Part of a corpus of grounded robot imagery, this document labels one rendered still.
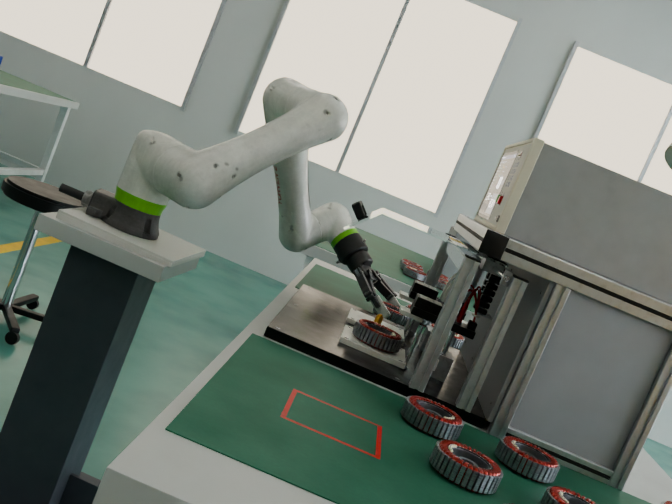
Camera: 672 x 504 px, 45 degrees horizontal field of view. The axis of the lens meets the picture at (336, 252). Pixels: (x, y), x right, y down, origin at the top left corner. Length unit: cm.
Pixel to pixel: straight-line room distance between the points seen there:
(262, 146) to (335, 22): 470
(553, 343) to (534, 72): 511
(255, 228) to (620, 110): 301
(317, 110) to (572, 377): 90
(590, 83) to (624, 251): 501
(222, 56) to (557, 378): 538
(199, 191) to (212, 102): 484
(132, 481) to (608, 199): 115
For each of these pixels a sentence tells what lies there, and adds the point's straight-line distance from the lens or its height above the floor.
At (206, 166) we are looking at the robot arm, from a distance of 188.
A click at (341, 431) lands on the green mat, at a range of 127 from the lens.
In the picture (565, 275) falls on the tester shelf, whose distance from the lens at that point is 160.
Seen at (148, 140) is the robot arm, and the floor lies 99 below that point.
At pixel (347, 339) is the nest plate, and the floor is 78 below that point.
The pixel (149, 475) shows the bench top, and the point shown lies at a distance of 92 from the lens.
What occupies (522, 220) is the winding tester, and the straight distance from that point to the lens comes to 169.
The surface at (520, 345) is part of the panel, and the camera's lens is 163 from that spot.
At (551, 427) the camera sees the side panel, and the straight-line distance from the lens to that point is 167.
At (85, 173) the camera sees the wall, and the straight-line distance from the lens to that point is 697.
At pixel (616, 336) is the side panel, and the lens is 166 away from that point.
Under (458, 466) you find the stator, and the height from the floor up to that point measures 78.
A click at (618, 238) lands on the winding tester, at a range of 174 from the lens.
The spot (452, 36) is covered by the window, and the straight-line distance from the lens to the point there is 660.
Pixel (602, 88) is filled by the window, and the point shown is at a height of 238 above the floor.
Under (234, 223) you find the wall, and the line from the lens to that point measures 664.
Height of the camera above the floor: 114
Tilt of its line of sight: 6 degrees down
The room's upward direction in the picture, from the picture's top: 23 degrees clockwise
